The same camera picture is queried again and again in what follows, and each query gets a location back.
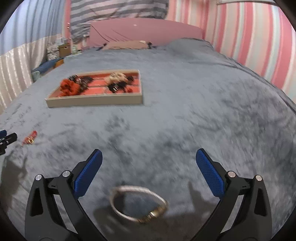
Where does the orange fabric scrunchie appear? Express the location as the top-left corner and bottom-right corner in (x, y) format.
(59, 79), (81, 97)

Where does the grey plush bed blanket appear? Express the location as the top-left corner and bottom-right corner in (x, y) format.
(1, 39), (295, 240)

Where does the beige pillow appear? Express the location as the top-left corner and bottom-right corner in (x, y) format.
(97, 40), (152, 51)

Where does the pink bed headboard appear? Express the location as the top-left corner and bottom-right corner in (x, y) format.
(88, 18), (204, 48)

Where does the grey striped hanging sheet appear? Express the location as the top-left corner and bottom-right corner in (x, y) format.
(70, 0), (169, 44)

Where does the brown wooden bead bracelet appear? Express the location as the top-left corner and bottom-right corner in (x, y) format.
(76, 78), (91, 94)

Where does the beige jewelry tray red lining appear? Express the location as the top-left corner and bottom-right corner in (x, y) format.
(46, 69), (143, 108)

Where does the black tie with red cherries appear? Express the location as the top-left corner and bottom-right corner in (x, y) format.
(125, 87), (133, 93)

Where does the cream floral scrunchie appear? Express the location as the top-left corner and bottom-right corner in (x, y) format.
(104, 72), (128, 85)

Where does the white strap gold wristwatch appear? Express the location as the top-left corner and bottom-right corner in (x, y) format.
(109, 185), (168, 223)

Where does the brown storage box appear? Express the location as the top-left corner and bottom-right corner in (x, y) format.
(58, 43), (71, 58)

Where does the black beaded bow hair tie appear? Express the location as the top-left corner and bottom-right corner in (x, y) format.
(107, 82), (127, 93)

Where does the blue cushioned bench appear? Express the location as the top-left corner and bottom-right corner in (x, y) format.
(31, 58), (64, 82)

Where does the red cord gold charm bracelet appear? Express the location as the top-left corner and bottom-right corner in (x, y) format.
(21, 130), (38, 147)

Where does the white sheer curtain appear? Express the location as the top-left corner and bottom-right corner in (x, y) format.
(0, 34), (65, 115)

